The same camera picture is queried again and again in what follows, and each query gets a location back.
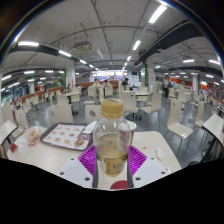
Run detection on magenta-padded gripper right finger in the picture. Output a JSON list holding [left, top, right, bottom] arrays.
[[126, 145, 168, 190]]

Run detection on clear yellow-capped drink bottle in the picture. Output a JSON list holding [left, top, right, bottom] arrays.
[[92, 98, 132, 178]]

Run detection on group of beige chairs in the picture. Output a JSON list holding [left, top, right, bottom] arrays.
[[0, 84, 224, 141]]

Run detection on white paper card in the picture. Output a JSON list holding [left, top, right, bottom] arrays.
[[14, 134, 29, 145]]

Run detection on beige side table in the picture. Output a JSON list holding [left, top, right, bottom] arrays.
[[0, 119, 18, 146], [202, 113, 224, 148]]

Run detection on group of ceiling lights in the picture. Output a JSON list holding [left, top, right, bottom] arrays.
[[0, 3, 224, 91]]

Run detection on crumpled white napkin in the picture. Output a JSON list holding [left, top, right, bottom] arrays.
[[81, 120, 98, 135]]

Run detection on small white sachet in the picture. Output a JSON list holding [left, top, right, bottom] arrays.
[[154, 146, 165, 162]]

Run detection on brown food tray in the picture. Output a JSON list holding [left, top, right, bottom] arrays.
[[40, 122, 98, 152]]

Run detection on food wrapper with fries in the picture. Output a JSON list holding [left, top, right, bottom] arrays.
[[24, 125, 43, 147]]

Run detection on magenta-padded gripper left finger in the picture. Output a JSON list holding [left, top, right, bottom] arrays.
[[56, 144, 100, 190]]

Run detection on ceiling air conditioner unit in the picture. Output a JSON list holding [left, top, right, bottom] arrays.
[[73, 40, 93, 52]]

